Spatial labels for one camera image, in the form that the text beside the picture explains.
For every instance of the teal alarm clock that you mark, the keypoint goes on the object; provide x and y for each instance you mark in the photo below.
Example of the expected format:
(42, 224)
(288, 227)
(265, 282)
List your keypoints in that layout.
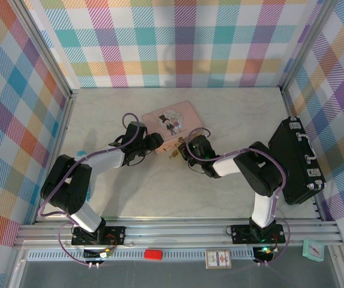
(313, 249)

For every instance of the black power connector module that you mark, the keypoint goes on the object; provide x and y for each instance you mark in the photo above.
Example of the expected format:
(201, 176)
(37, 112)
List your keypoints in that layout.
(91, 254)
(260, 255)

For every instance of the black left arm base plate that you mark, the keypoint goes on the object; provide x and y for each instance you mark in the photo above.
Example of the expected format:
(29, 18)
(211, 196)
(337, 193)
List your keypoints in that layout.
(116, 235)

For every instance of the black hard suitcase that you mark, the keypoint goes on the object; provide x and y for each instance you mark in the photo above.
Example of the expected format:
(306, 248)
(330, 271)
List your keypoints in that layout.
(298, 156)

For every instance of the small framed label card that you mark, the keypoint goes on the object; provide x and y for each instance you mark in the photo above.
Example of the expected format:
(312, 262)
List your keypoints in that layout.
(218, 259)

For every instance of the aluminium frame corner post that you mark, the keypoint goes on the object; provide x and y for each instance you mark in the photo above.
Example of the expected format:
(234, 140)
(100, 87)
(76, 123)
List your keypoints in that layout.
(48, 51)
(307, 45)

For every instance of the teal plastic cylinder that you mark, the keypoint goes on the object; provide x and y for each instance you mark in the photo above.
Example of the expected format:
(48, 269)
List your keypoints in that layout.
(80, 152)

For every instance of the red plastic block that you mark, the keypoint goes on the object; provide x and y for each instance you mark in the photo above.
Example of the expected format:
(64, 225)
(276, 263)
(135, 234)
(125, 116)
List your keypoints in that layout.
(153, 254)

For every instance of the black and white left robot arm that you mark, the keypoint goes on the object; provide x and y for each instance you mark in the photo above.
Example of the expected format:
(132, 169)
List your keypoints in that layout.
(64, 186)

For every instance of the pink tin box with cartoon couple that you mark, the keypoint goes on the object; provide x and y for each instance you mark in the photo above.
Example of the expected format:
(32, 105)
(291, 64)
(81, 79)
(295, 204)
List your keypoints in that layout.
(190, 117)

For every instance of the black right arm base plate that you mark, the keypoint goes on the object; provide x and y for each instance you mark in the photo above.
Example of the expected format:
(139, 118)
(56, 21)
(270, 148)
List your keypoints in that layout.
(241, 234)

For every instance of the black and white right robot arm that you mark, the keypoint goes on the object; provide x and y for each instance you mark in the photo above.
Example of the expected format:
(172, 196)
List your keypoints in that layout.
(262, 171)

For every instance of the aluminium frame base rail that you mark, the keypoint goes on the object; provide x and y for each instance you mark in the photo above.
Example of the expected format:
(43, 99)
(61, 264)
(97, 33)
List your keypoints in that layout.
(175, 232)

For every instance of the small brass padlock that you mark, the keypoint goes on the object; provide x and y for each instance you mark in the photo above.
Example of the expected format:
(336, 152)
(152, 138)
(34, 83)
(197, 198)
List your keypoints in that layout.
(174, 154)

